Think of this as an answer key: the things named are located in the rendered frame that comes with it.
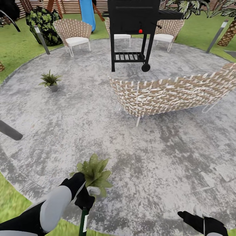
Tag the insectifuge atomizer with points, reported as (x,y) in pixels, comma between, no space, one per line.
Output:
(84,222)

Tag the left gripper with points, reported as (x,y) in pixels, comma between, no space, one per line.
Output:
(86,201)

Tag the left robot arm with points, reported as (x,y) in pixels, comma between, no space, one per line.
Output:
(44,215)

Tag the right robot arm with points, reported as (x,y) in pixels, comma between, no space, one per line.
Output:
(202,221)

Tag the charcoal grill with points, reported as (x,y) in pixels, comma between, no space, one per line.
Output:
(136,17)

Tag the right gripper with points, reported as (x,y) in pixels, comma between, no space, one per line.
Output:
(190,219)

